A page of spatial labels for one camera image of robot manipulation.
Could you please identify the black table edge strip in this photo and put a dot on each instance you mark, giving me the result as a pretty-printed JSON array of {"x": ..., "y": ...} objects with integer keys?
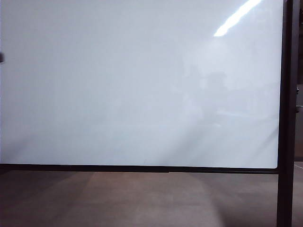
[{"x": 94, "y": 169}]

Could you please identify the black stand locking knob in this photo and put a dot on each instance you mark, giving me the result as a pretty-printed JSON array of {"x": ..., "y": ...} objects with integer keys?
[
  {"x": 298, "y": 90},
  {"x": 296, "y": 110}
]

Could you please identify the white whiteboard with black frame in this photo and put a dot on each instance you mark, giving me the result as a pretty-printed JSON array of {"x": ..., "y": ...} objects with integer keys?
[{"x": 132, "y": 89}]

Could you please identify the black whiteboard stand post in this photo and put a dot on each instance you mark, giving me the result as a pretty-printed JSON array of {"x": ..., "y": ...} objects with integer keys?
[{"x": 286, "y": 132}]

